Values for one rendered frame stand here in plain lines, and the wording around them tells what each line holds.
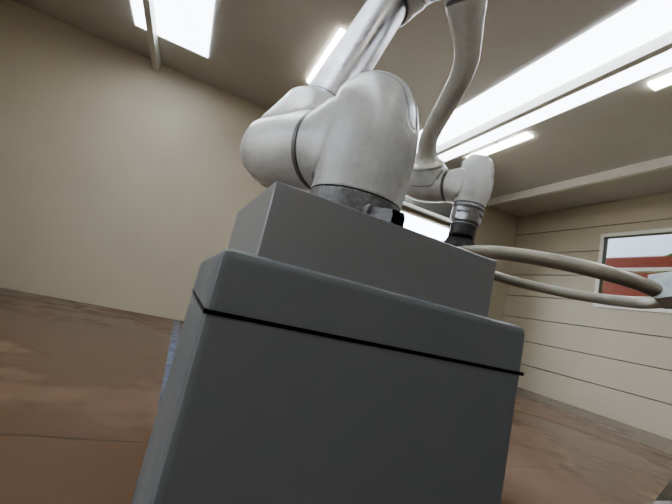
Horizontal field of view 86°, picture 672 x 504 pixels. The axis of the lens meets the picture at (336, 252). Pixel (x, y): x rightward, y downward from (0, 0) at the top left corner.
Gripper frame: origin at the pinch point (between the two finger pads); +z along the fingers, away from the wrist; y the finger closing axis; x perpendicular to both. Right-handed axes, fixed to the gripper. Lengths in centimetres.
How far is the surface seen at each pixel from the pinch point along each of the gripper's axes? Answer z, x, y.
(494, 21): -297, 233, -95
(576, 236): -219, 765, -10
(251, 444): 22, -79, 11
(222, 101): -243, 234, -535
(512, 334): 7, -53, 26
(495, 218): -244, 789, -180
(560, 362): 41, 756, 11
